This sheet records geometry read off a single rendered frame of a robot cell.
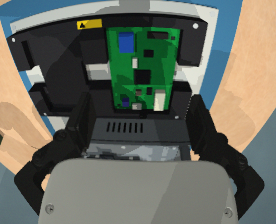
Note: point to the green circuit board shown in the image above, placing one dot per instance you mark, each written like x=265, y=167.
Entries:
x=142, y=64

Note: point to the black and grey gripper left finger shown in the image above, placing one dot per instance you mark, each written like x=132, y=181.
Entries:
x=80, y=124

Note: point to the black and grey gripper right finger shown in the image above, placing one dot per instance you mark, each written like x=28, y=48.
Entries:
x=213, y=146

